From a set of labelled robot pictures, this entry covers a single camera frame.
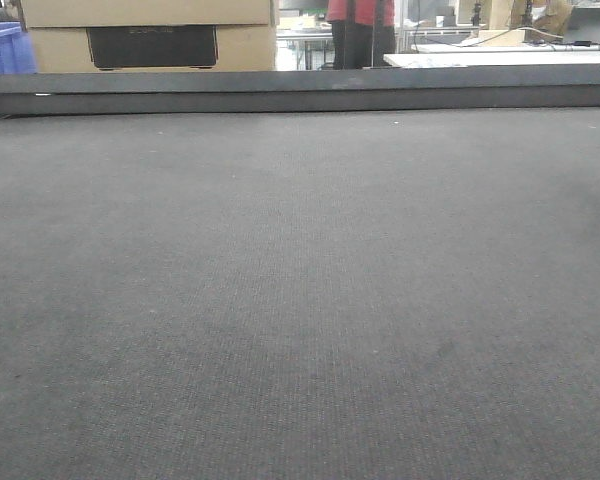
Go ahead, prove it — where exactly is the person in red top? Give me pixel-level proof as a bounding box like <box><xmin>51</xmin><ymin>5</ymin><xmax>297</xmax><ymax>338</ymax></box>
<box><xmin>326</xmin><ymin>0</ymin><xmax>396</xmax><ymax>70</ymax></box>

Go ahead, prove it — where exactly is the white background table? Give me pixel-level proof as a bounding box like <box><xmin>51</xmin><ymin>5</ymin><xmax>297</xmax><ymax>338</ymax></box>
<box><xmin>384</xmin><ymin>44</ymin><xmax>600</xmax><ymax>69</ymax></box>

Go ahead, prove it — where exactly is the cardboard box with black label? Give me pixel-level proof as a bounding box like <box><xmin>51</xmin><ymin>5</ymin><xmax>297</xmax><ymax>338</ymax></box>
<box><xmin>21</xmin><ymin>0</ymin><xmax>279</xmax><ymax>73</ymax></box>

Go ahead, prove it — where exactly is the seated person brown jacket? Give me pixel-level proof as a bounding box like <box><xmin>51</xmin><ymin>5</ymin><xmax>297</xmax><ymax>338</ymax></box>
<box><xmin>509</xmin><ymin>0</ymin><xmax>573</xmax><ymax>38</ymax></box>

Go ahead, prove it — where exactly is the blue plastic crate background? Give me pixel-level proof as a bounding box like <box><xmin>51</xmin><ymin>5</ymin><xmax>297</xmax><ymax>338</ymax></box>
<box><xmin>0</xmin><ymin>22</ymin><xmax>37</xmax><ymax>75</ymax></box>

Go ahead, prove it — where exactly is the grey laptop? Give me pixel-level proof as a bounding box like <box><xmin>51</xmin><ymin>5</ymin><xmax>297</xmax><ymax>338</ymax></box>
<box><xmin>562</xmin><ymin>6</ymin><xmax>600</xmax><ymax>45</ymax></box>

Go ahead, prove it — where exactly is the dark metal table rail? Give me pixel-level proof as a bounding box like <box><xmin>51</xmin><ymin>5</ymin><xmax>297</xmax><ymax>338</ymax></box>
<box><xmin>0</xmin><ymin>63</ymin><xmax>600</xmax><ymax>118</ymax></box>

